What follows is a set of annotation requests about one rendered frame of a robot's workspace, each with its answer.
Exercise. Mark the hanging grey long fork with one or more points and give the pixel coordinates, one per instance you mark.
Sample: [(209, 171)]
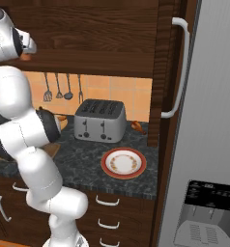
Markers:
[(80, 95)]

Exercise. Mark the brown croissant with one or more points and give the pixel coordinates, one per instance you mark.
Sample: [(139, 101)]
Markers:
[(138, 126)]

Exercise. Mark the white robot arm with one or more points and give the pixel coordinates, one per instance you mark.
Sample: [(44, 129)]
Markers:
[(36, 167)]

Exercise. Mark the silver four-slot toaster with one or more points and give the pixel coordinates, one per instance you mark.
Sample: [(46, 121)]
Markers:
[(99, 122)]

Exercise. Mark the grey fridge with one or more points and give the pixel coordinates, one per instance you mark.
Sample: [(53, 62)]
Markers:
[(210, 112)]

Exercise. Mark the dark wood tall side panel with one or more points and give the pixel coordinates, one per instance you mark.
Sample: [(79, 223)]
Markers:
[(163, 64)]

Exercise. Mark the wooden cutting board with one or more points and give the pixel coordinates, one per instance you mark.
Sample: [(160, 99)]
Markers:
[(52, 149)]

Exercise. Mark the dark wood drawer front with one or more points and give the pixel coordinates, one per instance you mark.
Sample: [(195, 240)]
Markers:
[(133, 225), (133, 205), (133, 241)]

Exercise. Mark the hanging grey ladle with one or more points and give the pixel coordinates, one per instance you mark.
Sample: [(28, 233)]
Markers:
[(68, 95)]

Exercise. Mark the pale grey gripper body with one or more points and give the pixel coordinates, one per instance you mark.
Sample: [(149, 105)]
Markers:
[(30, 46)]

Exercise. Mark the hanging grey slotted spatula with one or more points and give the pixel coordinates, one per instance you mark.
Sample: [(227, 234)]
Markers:
[(47, 95)]

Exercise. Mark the dark wood wall cupboard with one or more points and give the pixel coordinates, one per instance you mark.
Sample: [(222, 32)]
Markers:
[(88, 35)]

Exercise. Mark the red rimmed white plate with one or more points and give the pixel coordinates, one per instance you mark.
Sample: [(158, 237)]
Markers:
[(123, 162)]

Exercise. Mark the dark wood base cupboard door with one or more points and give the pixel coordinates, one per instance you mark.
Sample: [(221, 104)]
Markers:
[(20, 218)]

